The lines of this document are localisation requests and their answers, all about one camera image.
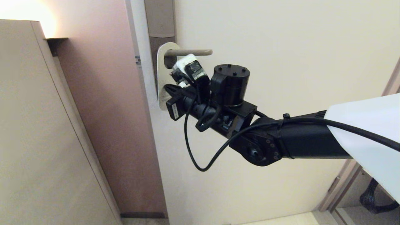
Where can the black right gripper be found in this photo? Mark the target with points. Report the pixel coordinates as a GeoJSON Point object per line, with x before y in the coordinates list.
{"type": "Point", "coordinates": [193, 107]}

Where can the white and blue door hanger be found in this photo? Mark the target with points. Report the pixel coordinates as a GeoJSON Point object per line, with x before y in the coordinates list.
{"type": "Point", "coordinates": [162, 75]}

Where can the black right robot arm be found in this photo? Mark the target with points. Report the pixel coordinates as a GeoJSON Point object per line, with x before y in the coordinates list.
{"type": "Point", "coordinates": [312, 137]}

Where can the white room door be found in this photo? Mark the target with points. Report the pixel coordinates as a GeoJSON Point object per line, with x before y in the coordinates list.
{"type": "Point", "coordinates": [250, 193]}

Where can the brown metal lock plate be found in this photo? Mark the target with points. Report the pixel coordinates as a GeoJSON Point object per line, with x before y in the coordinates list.
{"type": "Point", "coordinates": [159, 18]}

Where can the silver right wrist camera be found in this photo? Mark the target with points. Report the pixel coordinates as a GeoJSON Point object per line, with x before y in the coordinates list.
{"type": "Point", "coordinates": [189, 70]}

